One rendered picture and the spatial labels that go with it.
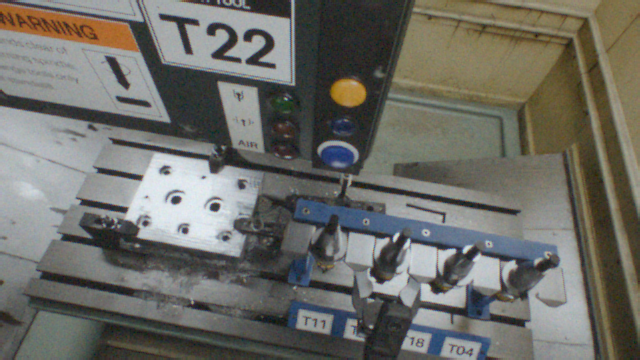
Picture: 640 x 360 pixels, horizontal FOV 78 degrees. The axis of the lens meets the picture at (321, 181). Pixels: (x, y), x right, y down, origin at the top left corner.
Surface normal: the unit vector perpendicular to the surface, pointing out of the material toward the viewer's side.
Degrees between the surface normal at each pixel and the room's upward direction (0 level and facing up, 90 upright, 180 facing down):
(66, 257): 0
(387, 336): 60
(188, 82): 90
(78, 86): 90
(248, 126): 90
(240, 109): 90
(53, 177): 24
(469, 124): 0
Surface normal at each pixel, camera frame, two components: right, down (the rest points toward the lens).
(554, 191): -0.36, -0.52
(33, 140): 0.45, -0.37
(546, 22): -0.17, 0.85
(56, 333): 0.06, -0.50
